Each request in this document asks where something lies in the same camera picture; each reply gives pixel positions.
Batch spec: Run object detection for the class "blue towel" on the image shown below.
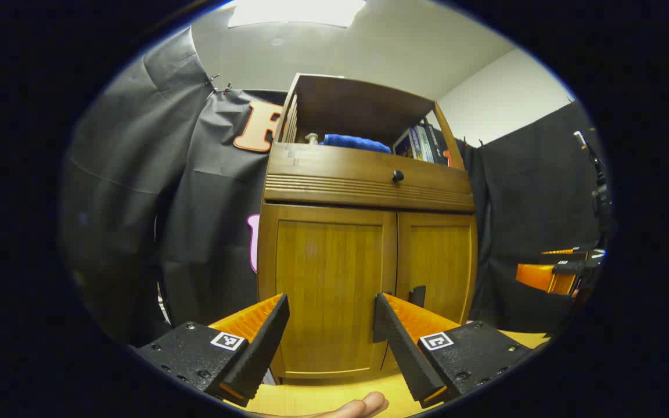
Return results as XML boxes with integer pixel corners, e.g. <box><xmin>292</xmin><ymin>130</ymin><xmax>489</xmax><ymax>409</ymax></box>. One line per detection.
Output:
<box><xmin>318</xmin><ymin>134</ymin><xmax>392</xmax><ymax>154</ymax></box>

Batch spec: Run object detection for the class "row of books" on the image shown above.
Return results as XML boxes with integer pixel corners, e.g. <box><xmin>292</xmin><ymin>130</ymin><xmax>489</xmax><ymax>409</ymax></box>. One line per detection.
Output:
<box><xmin>393</xmin><ymin>123</ymin><xmax>454</xmax><ymax>168</ymax></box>

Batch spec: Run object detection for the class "ceiling light panel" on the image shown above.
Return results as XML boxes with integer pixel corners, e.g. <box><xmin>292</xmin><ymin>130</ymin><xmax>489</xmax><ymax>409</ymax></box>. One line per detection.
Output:
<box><xmin>227</xmin><ymin>0</ymin><xmax>367</xmax><ymax>28</ymax></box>

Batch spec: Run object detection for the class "black backdrop cloth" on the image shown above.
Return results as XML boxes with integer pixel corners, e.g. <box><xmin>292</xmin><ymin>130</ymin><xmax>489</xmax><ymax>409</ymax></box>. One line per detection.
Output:
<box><xmin>62</xmin><ymin>26</ymin><xmax>608</xmax><ymax>349</ymax></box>

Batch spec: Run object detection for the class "wooden cabinet door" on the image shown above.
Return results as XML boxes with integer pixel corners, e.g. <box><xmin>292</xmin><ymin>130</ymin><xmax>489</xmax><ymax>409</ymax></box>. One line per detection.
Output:
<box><xmin>382</xmin><ymin>210</ymin><xmax>479</xmax><ymax>372</ymax></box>
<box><xmin>258</xmin><ymin>203</ymin><xmax>398</xmax><ymax>381</ymax></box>

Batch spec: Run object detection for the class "black stand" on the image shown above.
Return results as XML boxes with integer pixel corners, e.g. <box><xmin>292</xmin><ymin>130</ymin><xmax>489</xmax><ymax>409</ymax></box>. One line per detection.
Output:
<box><xmin>573</xmin><ymin>131</ymin><xmax>611</xmax><ymax>233</ymax></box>

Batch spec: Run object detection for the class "wooden double-door shoe cabinet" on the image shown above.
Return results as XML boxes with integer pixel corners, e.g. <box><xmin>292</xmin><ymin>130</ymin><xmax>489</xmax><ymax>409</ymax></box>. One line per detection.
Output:
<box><xmin>256</xmin><ymin>73</ymin><xmax>479</xmax><ymax>381</ymax></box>

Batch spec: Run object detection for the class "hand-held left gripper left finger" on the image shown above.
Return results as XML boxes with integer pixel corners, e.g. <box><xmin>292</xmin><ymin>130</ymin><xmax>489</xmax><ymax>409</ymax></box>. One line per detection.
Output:
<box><xmin>136</xmin><ymin>293</ymin><xmax>290</xmax><ymax>407</ymax></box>

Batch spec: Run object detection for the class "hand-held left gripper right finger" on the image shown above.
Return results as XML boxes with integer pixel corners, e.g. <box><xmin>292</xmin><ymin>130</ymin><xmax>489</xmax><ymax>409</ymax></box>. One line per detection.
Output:
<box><xmin>372</xmin><ymin>292</ymin><xmax>535</xmax><ymax>409</ymax></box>

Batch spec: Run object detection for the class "wooden cabinet drawer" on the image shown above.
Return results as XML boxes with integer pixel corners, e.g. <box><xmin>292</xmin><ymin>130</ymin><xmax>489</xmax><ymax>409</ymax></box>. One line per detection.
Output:
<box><xmin>264</xmin><ymin>142</ymin><xmax>476</xmax><ymax>212</ymax></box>

